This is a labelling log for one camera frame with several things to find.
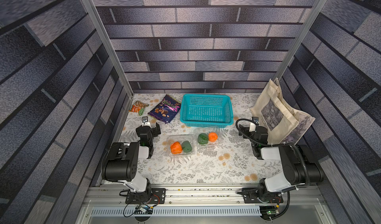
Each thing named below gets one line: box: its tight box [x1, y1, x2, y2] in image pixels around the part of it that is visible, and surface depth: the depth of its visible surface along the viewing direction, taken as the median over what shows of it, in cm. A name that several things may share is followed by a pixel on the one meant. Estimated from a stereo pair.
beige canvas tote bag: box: [250, 77, 316, 145], surface depth 84 cm
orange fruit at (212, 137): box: [207, 131, 218, 143], surface depth 93 cm
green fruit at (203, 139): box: [197, 132, 209, 145], surface depth 91 cm
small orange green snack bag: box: [128, 100, 150, 116], surface depth 109 cm
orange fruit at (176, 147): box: [170, 141, 183, 155], surface depth 86 cm
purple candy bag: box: [147, 94, 182, 124], surface depth 106 cm
